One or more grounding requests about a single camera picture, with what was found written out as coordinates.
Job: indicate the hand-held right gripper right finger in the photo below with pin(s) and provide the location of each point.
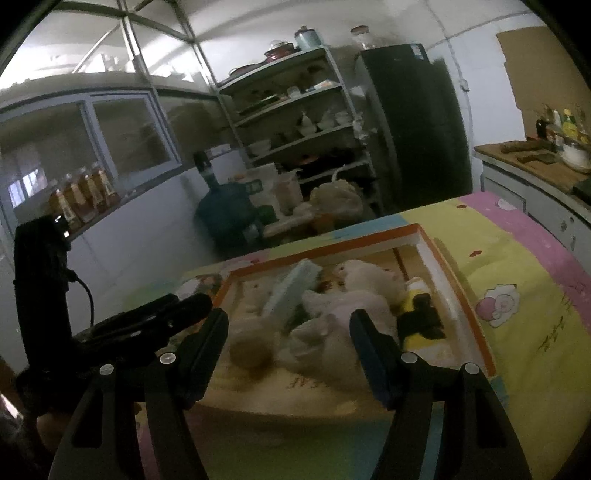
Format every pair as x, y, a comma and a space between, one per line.
369, 364

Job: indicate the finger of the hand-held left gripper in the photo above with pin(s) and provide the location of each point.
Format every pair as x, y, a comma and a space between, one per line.
138, 314
184, 309

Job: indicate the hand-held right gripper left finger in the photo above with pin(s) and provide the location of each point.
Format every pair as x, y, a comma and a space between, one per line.
207, 360

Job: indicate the tan soft bundle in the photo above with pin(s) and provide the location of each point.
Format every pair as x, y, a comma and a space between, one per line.
249, 355

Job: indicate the pale pink soft pack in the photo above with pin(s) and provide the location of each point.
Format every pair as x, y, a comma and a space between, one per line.
351, 314

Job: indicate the yellow black plush toy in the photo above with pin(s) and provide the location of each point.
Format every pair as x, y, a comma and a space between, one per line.
418, 318

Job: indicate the white plush toy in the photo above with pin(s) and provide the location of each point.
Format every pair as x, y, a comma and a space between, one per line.
364, 277

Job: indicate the green white tissue pack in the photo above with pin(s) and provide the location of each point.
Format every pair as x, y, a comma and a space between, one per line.
291, 290

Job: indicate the wooden tray with orange rim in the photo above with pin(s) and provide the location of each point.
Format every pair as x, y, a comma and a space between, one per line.
443, 277

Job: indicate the blue water jug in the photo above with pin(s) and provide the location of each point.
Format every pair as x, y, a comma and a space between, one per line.
226, 212

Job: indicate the pink translucent container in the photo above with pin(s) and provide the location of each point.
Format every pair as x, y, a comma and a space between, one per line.
288, 191

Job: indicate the yellowish plastic bag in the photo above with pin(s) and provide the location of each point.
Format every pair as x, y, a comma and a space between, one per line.
337, 203

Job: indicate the grey sliding window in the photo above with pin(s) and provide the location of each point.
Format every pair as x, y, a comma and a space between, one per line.
124, 134

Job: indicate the white metal shelf rack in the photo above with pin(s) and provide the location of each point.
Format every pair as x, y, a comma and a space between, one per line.
304, 134

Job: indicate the kitchen counter cabinet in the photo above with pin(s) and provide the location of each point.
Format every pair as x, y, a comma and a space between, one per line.
521, 189

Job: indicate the black refrigerator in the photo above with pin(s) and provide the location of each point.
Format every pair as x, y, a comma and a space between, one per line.
415, 129

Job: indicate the red cooking pot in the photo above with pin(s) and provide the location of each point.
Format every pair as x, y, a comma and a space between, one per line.
279, 50

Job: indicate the white bowl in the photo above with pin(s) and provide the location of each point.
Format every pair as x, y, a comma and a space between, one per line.
576, 154

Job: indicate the teal enamel pot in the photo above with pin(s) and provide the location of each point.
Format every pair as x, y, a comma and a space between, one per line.
307, 39

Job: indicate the group of condiment bottles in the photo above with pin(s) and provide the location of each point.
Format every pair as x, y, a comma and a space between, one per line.
568, 127

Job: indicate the glass jar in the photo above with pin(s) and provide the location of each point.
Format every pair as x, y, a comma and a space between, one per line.
364, 39

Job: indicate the brown cardboard sheet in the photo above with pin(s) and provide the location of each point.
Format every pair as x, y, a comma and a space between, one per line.
545, 74

